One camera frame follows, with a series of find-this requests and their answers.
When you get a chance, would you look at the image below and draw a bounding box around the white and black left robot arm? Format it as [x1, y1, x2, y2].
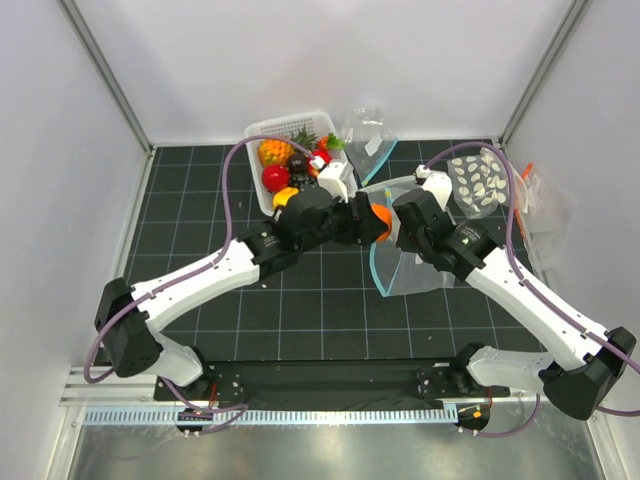
[86, 188, 392, 400]

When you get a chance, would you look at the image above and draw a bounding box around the red yellow toy apple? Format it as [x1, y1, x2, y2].
[308, 149, 332, 177]

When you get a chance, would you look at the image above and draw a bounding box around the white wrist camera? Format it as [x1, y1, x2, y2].
[317, 161, 358, 202]
[414, 165, 452, 210]

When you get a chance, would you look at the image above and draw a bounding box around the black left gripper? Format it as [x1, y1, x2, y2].
[298, 191, 387, 254]

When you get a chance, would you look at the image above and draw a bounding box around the left aluminium frame post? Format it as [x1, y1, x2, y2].
[57, 0, 153, 155]

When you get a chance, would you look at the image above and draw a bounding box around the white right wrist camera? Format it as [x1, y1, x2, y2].
[414, 165, 452, 210]

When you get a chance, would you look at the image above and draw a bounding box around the white plastic basket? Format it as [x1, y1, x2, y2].
[244, 110, 359, 217]

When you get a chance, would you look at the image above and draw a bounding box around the black toy blackberry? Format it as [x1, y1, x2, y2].
[289, 174, 317, 190]

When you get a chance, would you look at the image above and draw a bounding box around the right aluminium frame post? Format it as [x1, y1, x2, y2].
[500, 0, 592, 148]

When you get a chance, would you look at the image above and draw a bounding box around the clear bag orange zipper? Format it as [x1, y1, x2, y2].
[515, 163, 577, 274]

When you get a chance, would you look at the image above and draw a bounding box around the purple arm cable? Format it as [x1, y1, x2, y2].
[414, 141, 640, 437]
[82, 134, 326, 434]

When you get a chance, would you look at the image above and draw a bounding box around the orange toy pineapple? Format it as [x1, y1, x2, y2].
[257, 139, 296, 168]

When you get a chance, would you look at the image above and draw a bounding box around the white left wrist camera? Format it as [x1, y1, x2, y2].
[317, 161, 358, 202]

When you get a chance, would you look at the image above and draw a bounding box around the slotted grey cable duct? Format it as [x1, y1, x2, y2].
[82, 404, 458, 428]

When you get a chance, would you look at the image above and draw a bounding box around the white polka dot zip bag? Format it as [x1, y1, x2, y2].
[362, 175, 418, 207]

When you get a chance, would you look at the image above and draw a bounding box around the dark purple toy mangosteen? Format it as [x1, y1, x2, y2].
[286, 153, 308, 175]

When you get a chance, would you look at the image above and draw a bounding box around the clear bag blue zipper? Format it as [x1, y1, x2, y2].
[339, 103, 398, 186]

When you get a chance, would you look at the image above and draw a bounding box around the clear zip bag teal zipper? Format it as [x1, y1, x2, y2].
[369, 206, 455, 297]

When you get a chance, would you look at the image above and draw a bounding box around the toy orange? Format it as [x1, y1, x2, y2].
[371, 204, 392, 243]

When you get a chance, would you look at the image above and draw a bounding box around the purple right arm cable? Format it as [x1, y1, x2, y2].
[414, 141, 640, 437]

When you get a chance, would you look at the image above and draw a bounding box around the yellow toy bell pepper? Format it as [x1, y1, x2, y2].
[272, 187, 299, 210]

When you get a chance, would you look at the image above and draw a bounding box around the aluminium frame post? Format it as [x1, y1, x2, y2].
[500, 0, 592, 148]
[57, 0, 153, 155]

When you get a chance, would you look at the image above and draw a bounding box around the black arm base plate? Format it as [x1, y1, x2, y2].
[178, 358, 510, 411]

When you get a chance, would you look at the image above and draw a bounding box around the black grid cutting mat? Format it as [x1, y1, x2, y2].
[124, 146, 540, 361]

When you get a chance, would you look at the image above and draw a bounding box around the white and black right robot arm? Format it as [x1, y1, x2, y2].
[393, 191, 637, 420]

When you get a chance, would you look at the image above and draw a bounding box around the polka dot bag at right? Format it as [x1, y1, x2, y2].
[447, 148, 511, 219]

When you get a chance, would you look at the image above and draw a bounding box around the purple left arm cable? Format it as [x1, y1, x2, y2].
[82, 134, 326, 434]

